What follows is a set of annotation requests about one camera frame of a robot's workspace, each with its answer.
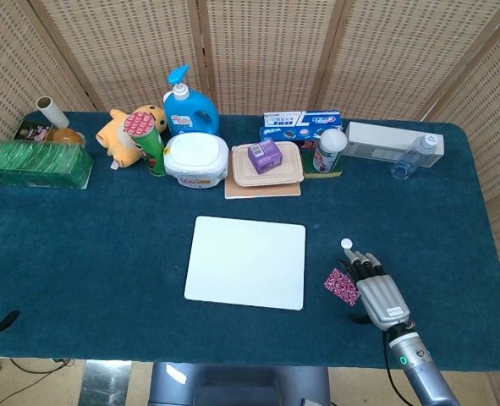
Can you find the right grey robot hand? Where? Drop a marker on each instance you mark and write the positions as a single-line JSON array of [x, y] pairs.
[[380, 296]]

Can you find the purple patterned packet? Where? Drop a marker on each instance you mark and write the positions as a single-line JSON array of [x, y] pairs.
[[338, 287]]

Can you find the small white round disc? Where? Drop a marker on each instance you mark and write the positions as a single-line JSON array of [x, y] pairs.
[[347, 244]]

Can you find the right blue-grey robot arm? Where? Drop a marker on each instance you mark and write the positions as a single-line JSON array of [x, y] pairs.
[[423, 372]]

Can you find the white rectangular board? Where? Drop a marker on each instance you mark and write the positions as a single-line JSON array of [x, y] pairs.
[[245, 262]]

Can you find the green transparent tea box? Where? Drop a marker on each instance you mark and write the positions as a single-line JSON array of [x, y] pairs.
[[34, 162]]

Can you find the teal table cloth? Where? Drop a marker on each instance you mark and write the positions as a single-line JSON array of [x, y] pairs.
[[106, 254]]

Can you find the yellow green sponge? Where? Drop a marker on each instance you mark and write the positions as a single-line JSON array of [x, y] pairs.
[[336, 173]]

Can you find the black printed packet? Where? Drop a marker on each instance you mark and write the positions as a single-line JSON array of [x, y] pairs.
[[31, 131]]

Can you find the clear plastic water bottle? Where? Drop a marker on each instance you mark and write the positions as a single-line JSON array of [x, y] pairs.
[[410, 158]]

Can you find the amber translucent jar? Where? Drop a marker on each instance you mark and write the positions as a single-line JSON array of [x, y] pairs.
[[65, 136]]

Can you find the white power strip box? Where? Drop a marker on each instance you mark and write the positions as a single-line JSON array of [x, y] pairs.
[[372, 141]]

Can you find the thin wooden board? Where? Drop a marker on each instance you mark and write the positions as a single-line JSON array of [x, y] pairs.
[[266, 191]]

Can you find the blue-grey robot torso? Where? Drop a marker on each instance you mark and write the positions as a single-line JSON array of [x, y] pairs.
[[232, 385]]

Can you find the metal table leg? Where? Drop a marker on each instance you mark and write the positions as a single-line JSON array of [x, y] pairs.
[[106, 382]]

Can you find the yellow plush toy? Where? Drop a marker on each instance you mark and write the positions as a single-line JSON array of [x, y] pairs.
[[114, 139]]

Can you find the small purple carton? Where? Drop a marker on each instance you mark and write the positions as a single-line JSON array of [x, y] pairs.
[[266, 156]]

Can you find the blue cookie box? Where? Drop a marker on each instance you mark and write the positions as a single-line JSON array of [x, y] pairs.
[[300, 119], [283, 134]]

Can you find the beige lunch box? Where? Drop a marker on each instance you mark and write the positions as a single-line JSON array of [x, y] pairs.
[[241, 169]]

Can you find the green chips can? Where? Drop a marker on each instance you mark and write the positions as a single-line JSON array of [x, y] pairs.
[[148, 144]]

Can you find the white wet wipes tub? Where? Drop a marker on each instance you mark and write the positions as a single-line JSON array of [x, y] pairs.
[[194, 156]]

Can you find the blue detergent pump bottle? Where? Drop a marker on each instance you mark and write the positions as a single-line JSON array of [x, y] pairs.
[[190, 110]]

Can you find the wicker folding screen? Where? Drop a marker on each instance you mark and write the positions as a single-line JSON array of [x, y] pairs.
[[275, 51]]

